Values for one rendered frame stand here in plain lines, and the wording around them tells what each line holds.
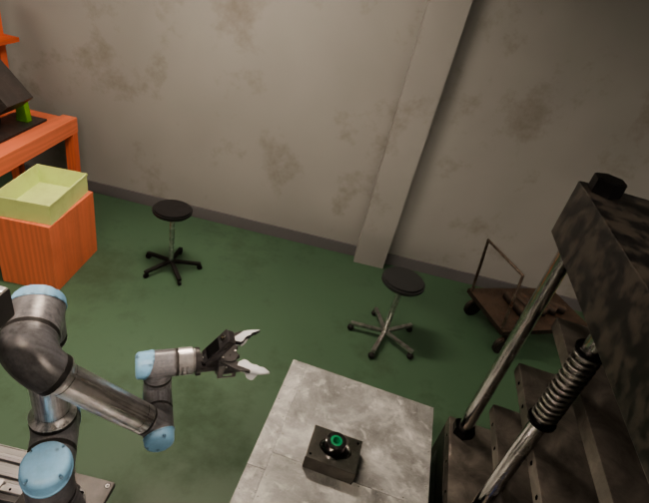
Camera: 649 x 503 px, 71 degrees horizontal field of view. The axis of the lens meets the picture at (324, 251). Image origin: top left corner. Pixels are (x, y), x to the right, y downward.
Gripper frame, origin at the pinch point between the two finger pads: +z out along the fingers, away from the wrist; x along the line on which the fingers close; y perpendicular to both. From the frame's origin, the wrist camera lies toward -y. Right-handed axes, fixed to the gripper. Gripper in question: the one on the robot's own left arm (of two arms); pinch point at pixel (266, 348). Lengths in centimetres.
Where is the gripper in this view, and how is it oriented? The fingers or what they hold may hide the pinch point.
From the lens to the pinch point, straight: 138.0
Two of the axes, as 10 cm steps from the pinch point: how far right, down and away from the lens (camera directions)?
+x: 2.8, 6.7, -6.8
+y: -2.4, 7.4, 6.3
